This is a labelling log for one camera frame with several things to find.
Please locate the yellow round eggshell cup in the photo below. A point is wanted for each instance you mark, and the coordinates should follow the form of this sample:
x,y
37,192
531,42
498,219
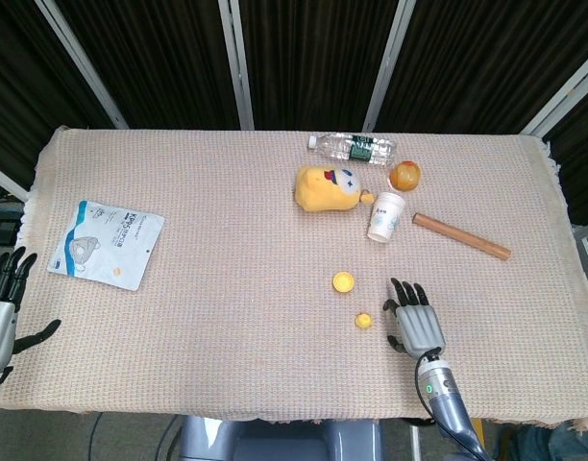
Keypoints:
x,y
343,282

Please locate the white paper cup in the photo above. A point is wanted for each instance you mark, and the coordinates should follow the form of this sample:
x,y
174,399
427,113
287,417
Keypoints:
x,y
386,217

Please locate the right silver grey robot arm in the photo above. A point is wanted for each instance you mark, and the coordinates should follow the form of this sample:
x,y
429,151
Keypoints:
x,y
445,394

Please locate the brown wooden stick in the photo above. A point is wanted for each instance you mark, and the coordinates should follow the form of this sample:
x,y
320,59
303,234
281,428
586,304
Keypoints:
x,y
459,236

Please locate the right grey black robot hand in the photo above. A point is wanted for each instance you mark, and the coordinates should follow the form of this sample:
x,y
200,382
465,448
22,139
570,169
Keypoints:
x,y
419,326

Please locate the beige woven tablecloth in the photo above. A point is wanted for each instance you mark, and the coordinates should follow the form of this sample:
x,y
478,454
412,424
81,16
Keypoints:
x,y
227,288

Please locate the white blue mask package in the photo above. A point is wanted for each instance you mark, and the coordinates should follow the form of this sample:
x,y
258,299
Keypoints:
x,y
106,245

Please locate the clear plastic water bottle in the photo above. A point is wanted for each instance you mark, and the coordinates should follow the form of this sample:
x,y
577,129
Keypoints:
x,y
356,148

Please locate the small yellow cap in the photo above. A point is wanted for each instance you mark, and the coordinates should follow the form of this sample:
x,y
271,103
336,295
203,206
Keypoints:
x,y
363,320

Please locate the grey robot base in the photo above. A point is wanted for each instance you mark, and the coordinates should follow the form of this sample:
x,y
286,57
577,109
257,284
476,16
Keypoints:
x,y
279,439

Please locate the orange translucent ball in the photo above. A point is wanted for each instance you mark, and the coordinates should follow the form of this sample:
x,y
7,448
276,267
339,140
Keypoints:
x,y
406,176

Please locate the white metal frame post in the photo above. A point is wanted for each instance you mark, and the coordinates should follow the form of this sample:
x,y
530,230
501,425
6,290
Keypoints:
x,y
387,67
563,93
82,62
236,62
6,182

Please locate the yellow plush toy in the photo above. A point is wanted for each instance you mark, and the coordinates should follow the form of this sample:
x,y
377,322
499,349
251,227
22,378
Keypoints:
x,y
325,189

